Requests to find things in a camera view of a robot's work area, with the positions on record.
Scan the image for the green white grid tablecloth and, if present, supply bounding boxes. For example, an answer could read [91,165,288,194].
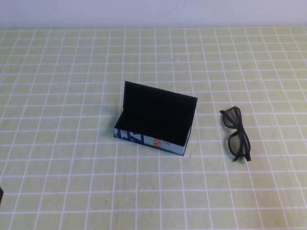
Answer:
[0,26,307,230]

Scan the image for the black frame glasses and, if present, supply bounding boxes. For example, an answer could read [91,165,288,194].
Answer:
[219,106,252,162]

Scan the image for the black printed glasses case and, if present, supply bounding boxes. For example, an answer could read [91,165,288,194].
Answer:
[113,80,199,156]

